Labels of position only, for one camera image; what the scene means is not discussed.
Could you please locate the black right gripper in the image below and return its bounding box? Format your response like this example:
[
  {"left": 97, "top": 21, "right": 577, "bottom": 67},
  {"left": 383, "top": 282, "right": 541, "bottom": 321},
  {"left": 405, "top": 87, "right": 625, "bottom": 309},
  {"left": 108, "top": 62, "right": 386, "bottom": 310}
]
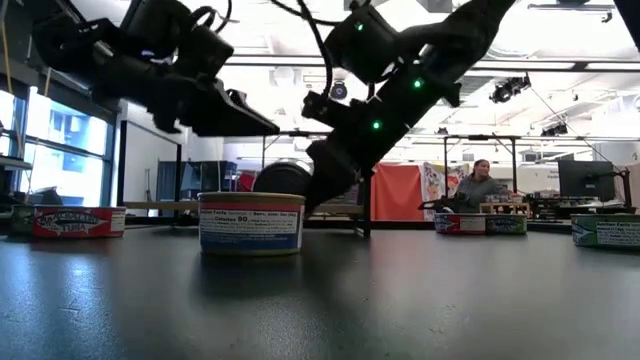
[{"left": 304, "top": 74, "right": 426, "bottom": 214}]

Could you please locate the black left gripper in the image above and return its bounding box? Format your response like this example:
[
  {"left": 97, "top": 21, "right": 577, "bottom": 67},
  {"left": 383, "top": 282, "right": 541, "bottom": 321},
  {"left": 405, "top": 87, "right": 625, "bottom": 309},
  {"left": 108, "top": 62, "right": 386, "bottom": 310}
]
[{"left": 94, "top": 54, "right": 280, "bottom": 137}]

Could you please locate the red label tuna can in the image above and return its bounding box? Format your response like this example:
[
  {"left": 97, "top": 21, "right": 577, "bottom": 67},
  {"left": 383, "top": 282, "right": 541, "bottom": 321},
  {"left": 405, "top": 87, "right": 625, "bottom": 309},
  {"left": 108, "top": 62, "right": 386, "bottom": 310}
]
[
  {"left": 433, "top": 213, "right": 488, "bottom": 236},
  {"left": 32, "top": 205, "right": 127, "bottom": 238}
]

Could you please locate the orange hanging cloth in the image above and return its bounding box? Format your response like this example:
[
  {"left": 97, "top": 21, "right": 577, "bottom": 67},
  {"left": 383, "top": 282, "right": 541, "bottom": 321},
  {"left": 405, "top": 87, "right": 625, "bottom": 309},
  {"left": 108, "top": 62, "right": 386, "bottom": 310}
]
[{"left": 371, "top": 162, "right": 425, "bottom": 221}]

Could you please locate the black table mat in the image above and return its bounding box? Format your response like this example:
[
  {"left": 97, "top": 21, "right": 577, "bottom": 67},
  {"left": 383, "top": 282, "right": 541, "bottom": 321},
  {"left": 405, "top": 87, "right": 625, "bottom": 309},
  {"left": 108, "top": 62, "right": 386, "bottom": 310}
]
[{"left": 0, "top": 222, "right": 640, "bottom": 360}]

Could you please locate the person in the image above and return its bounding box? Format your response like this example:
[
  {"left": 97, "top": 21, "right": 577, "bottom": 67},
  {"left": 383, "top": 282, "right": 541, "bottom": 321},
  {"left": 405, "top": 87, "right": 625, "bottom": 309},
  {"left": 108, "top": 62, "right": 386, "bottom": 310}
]
[{"left": 451, "top": 158, "right": 509, "bottom": 215}]

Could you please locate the large window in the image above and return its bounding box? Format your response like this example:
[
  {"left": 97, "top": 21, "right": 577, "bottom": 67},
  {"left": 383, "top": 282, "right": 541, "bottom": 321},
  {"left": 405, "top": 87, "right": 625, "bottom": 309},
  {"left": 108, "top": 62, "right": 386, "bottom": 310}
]
[{"left": 0, "top": 89, "right": 117, "bottom": 209}]

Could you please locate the small wooden rack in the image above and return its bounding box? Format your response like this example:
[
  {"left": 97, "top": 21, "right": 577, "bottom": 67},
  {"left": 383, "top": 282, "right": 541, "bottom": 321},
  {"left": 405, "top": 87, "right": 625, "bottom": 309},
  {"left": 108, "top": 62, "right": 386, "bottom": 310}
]
[{"left": 478, "top": 201, "right": 531, "bottom": 217}]

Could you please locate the dark chair back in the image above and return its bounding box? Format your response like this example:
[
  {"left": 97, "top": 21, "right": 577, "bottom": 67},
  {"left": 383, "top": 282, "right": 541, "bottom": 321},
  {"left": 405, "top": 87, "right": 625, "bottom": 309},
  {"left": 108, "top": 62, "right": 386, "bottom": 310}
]
[{"left": 28, "top": 185, "right": 65, "bottom": 207}]

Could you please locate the grey desk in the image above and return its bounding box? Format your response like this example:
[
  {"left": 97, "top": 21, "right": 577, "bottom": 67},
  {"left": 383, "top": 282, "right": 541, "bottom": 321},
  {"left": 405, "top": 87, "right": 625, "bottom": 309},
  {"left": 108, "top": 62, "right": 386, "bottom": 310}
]
[{"left": 0, "top": 154, "right": 34, "bottom": 170}]

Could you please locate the cluttered desk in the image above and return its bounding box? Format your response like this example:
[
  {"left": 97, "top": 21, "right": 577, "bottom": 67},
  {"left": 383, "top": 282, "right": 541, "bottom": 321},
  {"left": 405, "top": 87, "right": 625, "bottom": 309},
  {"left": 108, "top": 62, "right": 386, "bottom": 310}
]
[{"left": 524, "top": 192, "right": 639, "bottom": 217}]

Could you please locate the black computer monitor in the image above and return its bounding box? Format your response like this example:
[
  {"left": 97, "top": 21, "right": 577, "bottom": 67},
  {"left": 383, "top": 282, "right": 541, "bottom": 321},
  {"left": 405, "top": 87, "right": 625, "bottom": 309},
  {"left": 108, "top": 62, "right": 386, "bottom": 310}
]
[{"left": 558, "top": 159, "right": 616, "bottom": 202}]

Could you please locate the black metal station frame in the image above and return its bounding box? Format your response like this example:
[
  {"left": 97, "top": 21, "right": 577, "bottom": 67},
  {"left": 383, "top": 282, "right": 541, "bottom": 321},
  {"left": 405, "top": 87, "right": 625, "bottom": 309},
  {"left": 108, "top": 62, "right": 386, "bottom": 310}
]
[
  {"left": 442, "top": 133, "right": 521, "bottom": 197},
  {"left": 259, "top": 129, "right": 324, "bottom": 169}
]

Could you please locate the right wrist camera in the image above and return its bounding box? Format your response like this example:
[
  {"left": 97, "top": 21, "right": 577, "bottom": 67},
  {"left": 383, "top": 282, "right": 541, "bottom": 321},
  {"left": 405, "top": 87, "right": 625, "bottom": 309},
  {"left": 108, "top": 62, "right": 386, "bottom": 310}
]
[{"left": 301, "top": 91, "right": 354, "bottom": 129}]

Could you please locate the wooden shelf with black frame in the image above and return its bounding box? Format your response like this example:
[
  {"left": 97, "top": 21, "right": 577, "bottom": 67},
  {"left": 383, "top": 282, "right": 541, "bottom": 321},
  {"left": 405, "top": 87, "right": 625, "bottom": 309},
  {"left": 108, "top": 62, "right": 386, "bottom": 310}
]
[{"left": 116, "top": 119, "right": 374, "bottom": 239}]

